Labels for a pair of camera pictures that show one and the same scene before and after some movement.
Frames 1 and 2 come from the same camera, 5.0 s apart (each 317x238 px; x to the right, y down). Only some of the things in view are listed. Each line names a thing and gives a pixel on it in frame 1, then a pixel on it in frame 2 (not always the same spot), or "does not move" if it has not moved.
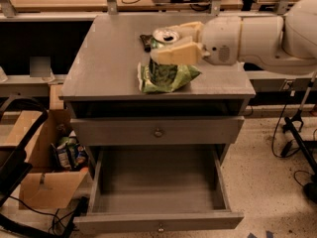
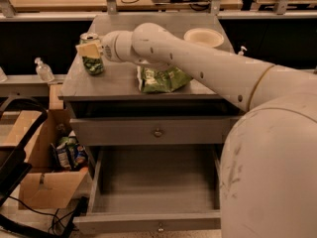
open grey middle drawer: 166,188 does not move
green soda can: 162,74 -> 91,65
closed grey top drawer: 160,130 does not move
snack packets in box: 66,154 does not move
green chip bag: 161,78 does not move
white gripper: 220,39 -> 107,47
